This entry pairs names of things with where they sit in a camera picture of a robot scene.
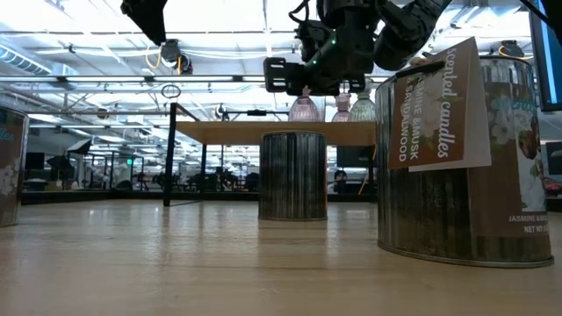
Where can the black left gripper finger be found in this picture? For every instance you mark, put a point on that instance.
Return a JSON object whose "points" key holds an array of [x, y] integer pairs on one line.
{"points": [[147, 17]]}

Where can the pink glass candlestick holder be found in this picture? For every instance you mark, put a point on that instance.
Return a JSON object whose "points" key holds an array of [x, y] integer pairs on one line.
{"points": [[304, 109], [342, 109]]}

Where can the green glass candlestick holder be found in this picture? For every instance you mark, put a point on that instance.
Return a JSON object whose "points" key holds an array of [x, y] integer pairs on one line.
{"points": [[363, 109]]}

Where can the black tag clip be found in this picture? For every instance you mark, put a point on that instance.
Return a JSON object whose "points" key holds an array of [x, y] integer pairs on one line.
{"points": [[419, 69]]}

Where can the metal scented candle tin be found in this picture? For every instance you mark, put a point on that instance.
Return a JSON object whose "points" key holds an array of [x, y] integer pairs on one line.
{"points": [[293, 175], [11, 175], [430, 210]]}

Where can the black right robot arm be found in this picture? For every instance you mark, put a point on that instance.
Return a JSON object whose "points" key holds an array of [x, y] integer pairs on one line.
{"points": [[408, 30]]}

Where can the wooden riser shelf black legs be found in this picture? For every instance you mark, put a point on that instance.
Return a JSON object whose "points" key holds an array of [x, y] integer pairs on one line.
{"points": [[246, 133]]}

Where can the person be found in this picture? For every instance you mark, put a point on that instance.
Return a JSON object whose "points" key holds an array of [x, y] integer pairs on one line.
{"points": [[340, 180]]}

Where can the black photo softbox light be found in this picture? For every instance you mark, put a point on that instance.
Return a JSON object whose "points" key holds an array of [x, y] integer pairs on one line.
{"points": [[79, 147]]}

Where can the dark desk monitor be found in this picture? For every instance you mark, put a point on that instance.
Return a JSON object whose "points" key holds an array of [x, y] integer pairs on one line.
{"points": [[34, 160]]}

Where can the blue-screen computer monitor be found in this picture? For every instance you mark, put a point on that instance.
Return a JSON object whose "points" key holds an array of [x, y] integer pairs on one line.
{"points": [[549, 79]]}

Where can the dark wall screen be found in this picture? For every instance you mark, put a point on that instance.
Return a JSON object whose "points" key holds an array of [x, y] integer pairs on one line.
{"points": [[353, 155]]}

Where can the black aluminium rig frame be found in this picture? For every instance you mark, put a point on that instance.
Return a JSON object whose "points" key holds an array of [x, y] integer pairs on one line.
{"points": [[88, 196]]}

